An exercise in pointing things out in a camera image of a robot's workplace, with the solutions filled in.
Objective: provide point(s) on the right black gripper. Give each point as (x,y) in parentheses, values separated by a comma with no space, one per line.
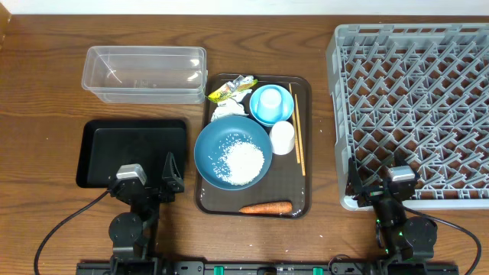
(354,187)

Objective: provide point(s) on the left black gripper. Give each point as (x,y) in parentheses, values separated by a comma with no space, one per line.
(175,182)

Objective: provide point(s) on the dark blue plate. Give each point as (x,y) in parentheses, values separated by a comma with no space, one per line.
(208,141)

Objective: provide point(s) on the pile of white rice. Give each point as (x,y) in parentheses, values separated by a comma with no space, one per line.
(240,160)

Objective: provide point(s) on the white tissue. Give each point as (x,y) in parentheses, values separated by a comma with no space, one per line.
(231,106)

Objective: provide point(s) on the orange carrot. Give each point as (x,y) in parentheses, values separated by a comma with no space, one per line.
(269,208)

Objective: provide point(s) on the yellow foil snack wrapper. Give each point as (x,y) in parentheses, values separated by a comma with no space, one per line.
(232,88)

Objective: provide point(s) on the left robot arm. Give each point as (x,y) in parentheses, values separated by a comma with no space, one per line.
(130,244)

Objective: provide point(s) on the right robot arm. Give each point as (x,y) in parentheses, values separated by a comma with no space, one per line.
(409,242)

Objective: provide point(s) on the grey dishwasher rack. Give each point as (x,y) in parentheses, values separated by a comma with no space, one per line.
(419,90)

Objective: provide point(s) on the black rectangular tray bin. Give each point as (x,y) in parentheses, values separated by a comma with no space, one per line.
(109,144)

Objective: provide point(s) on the wooden chopstick right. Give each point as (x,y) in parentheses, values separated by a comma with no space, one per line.
(299,135)

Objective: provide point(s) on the wooden chopstick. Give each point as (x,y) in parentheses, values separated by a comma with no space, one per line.
(296,143)
(299,135)

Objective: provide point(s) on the brown serving tray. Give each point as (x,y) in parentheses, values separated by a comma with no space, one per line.
(284,181)

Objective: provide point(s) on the white pink cup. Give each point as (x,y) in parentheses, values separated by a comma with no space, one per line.
(282,138)

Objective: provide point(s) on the light blue bowl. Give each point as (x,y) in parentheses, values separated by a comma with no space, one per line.
(287,104)

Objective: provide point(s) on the clear plastic bin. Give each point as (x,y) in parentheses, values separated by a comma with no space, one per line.
(146,74)

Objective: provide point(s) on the light blue cup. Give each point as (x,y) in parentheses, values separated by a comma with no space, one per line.
(269,107)

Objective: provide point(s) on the wooden chopstick left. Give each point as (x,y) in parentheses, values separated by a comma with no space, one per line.
(296,143)

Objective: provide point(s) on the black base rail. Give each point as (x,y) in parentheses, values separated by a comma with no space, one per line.
(200,268)

